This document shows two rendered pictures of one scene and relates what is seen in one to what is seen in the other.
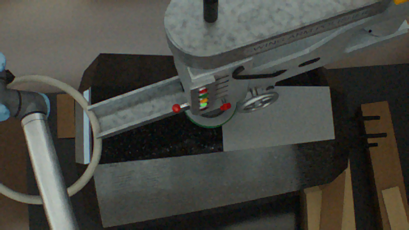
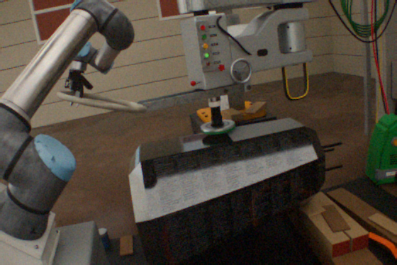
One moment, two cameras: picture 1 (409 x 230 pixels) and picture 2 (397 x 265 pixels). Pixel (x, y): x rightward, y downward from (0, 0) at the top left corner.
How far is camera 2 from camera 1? 225 cm
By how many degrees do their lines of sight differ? 58
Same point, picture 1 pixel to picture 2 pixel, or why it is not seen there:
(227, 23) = not seen: outside the picture
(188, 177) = (213, 164)
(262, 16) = not seen: outside the picture
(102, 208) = (149, 199)
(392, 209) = (383, 223)
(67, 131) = (127, 251)
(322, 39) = (261, 25)
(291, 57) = (249, 37)
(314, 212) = (322, 226)
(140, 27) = not seen: hidden behind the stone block
